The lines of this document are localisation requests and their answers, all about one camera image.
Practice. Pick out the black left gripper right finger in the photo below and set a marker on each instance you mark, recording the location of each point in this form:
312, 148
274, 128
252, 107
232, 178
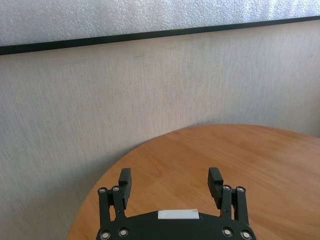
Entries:
215, 190

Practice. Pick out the black wall rail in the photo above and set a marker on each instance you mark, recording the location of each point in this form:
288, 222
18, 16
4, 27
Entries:
160, 33

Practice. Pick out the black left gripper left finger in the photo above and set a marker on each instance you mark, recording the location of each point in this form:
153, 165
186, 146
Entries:
124, 195

